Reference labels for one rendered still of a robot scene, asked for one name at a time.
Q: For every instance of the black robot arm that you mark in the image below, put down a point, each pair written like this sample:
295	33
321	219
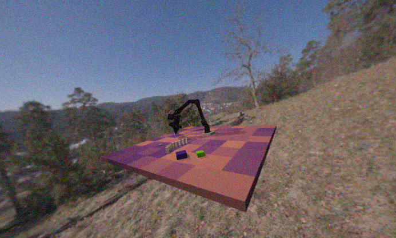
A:
178	111

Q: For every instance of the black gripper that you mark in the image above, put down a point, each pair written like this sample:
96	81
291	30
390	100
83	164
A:
176	126

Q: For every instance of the green cube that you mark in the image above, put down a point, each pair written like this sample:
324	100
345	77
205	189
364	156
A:
200	153

